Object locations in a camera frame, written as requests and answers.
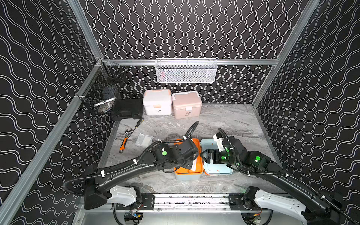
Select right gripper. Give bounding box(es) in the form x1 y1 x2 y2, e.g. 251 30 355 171
199 148 240 168

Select white gauze packet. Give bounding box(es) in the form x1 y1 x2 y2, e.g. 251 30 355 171
190 159 197 172
136 133 154 147

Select light blue first aid box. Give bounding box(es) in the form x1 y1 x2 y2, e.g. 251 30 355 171
175 139 233 181

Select orange tray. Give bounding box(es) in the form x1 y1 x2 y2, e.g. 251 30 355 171
175 138 203 179

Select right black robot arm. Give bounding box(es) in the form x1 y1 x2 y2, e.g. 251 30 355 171
200 128 359 225

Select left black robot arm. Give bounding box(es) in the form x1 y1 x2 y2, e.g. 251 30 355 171
63 121 199 210

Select pink first aid box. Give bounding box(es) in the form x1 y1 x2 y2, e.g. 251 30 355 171
172 91 202 120

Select white first aid box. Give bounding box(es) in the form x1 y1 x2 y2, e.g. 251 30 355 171
143 89 172 116

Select black plastic tool case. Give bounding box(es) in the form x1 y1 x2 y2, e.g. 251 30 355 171
111 98 143 121

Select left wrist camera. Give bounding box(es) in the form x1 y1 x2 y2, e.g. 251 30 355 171
178 139 199 159

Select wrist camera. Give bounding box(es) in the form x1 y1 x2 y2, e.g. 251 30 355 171
178 139 199 159
212 133 242 152

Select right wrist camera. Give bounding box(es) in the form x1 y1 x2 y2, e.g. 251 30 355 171
212 133 242 152

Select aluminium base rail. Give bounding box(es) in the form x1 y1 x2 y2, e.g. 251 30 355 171
81 193 304 212

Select white wire wall basket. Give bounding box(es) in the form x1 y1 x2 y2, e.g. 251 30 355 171
155 58 218 83

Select black wire wall basket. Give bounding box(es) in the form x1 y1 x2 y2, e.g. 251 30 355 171
77 58 129 115

